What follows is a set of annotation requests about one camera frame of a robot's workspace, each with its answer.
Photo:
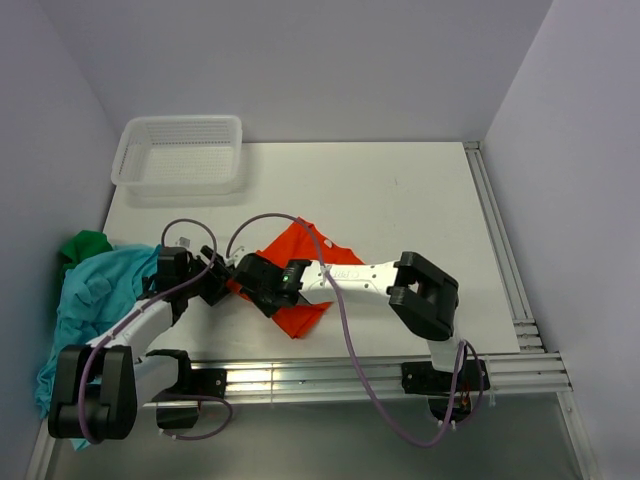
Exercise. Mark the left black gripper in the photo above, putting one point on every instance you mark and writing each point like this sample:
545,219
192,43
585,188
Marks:
217,288

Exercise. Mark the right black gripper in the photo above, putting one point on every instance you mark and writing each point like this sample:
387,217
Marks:
268,308

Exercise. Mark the orange t shirt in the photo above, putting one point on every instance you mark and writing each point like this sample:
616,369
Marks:
292,244

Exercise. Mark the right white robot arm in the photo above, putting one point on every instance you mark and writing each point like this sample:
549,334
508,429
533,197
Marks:
423,296

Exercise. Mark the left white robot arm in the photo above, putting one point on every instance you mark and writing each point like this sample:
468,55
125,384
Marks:
100,386

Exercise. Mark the teal t shirt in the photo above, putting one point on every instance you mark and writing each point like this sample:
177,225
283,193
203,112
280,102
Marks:
94,296

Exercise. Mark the green t shirt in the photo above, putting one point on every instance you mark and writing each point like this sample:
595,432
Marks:
83,245

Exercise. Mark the white perforated plastic basket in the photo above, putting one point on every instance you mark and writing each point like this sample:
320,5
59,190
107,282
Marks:
186,159

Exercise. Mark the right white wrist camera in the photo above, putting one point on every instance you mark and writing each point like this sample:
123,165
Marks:
235,256

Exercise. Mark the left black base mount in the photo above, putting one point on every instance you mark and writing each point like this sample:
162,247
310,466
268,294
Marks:
209,382

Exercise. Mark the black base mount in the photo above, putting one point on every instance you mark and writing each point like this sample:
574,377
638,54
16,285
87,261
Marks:
420,378
209,382

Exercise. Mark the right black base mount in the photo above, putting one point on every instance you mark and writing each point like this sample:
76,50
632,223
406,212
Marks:
420,378

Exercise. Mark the right aluminium rail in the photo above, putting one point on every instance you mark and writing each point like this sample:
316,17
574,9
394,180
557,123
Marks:
495,225

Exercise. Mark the aluminium rail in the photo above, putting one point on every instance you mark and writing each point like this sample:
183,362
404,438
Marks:
495,225
335,379

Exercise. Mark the front aluminium rail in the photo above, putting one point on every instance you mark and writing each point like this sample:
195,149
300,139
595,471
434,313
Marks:
335,379

